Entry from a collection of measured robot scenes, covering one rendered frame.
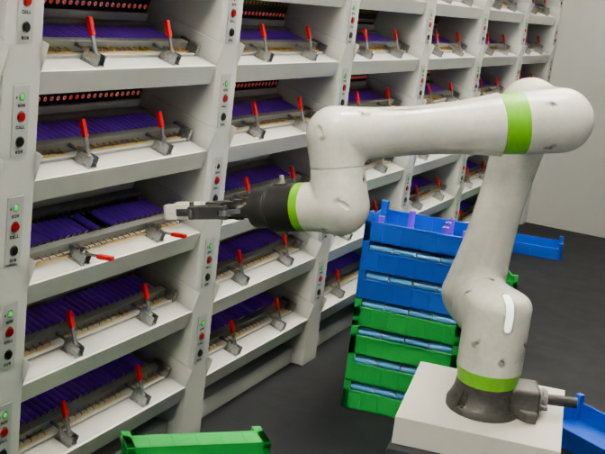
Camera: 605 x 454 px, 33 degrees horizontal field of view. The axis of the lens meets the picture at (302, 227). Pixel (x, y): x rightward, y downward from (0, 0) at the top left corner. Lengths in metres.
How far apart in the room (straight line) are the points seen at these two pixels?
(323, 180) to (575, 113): 0.48
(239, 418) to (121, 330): 0.60
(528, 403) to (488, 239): 0.34
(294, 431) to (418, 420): 0.75
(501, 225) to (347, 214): 0.41
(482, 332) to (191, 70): 0.83
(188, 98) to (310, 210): 0.61
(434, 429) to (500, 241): 0.41
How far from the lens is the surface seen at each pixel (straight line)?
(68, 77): 1.92
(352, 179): 1.86
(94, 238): 2.15
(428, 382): 2.22
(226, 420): 2.75
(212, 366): 2.67
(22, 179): 1.86
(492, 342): 2.03
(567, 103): 1.96
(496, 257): 2.16
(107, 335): 2.24
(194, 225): 2.42
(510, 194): 2.14
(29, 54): 1.83
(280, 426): 2.75
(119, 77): 2.05
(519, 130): 1.93
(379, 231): 2.76
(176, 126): 2.38
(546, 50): 5.66
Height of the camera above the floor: 1.12
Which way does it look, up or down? 13 degrees down
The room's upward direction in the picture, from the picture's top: 7 degrees clockwise
